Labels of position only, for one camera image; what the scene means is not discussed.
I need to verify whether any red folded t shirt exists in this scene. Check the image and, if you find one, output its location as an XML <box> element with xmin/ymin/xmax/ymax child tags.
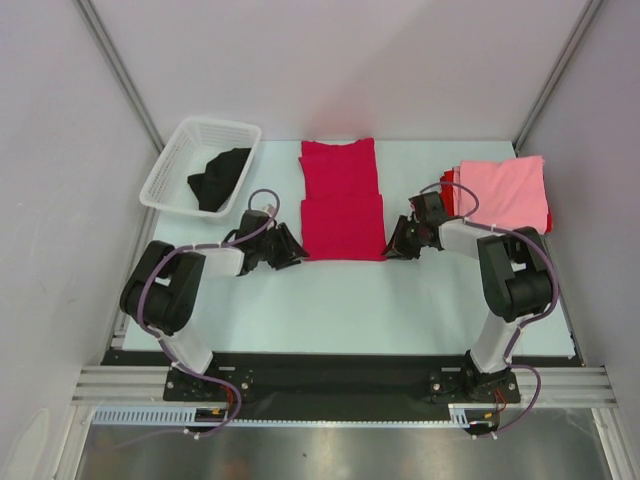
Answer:
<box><xmin>439</xmin><ymin>167</ymin><xmax>554</xmax><ymax>236</ymax></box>

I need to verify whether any right corner aluminium post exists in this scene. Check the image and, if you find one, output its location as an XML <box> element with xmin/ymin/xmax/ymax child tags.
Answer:
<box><xmin>511</xmin><ymin>0</ymin><xmax>607</xmax><ymax>155</ymax></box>

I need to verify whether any black t shirt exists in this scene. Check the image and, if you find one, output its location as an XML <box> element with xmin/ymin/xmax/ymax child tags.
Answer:
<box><xmin>187</xmin><ymin>148</ymin><xmax>250</xmax><ymax>212</ymax></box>

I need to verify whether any corner aluminium post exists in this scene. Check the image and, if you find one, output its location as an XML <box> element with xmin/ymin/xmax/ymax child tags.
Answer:
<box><xmin>511</xmin><ymin>0</ymin><xmax>607</xmax><ymax>155</ymax></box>
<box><xmin>72</xmin><ymin>0</ymin><xmax>165</xmax><ymax>153</ymax></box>

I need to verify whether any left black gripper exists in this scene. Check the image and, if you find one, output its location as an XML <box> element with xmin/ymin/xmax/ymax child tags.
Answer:
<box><xmin>255</xmin><ymin>223</ymin><xmax>309</xmax><ymax>271</ymax></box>

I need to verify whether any left corner aluminium post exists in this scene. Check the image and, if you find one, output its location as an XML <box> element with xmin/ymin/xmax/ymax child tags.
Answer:
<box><xmin>72</xmin><ymin>0</ymin><xmax>165</xmax><ymax>153</ymax></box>

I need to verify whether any white plastic basket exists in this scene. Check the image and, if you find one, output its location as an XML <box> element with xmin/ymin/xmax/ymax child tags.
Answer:
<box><xmin>139</xmin><ymin>117</ymin><xmax>262</xmax><ymax>223</ymax></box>

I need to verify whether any aluminium frame rail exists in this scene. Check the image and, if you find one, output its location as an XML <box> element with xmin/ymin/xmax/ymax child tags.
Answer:
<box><xmin>71</xmin><ymin>366</ymin><xmax>617</xmax><ymax>408</ymax></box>

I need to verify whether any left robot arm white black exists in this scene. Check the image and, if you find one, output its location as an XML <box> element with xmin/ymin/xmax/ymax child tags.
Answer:
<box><xmin>120</xmin><ymin>209</ymin><xmax>310</xmax><ymax>400</ymax></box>

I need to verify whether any pink folded t shirt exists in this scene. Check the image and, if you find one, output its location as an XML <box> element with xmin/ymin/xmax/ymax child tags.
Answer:
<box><xmin>452</xmin><ymin>156</ymin><xmax>552</xmax><ymax>234</ymax></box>

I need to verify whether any white slotted cable duct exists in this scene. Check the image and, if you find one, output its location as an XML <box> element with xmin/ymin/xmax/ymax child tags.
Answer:
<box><xmin>92</xmin><ymin>405</ymin><xmax>496</xmax><ymax>429</ymax></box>

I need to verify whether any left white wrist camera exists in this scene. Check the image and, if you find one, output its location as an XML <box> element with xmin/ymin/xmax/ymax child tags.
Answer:
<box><xmin>261</xmin><ymin>204</ymin><xmax>279</xmax><ymax>218</ymax></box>

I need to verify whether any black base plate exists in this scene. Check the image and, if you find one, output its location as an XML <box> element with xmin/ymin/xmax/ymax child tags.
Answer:
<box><xmin>101</xmin><ymin>349</ymin><xmax>584</xmax><ymax>423</ymax></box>

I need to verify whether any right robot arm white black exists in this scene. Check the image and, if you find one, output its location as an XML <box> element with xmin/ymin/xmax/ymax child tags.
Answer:
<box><xmin>383</xmin><ymin>192</ymin><xmax>559</xmax><ymax>401</ymax></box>

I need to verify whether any magenta t shirt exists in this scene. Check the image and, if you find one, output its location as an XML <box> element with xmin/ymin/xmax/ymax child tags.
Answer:
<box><xmin>299</xmin><ymin>138</ymin><xmax>386</xmax><ymax>262</ymax></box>

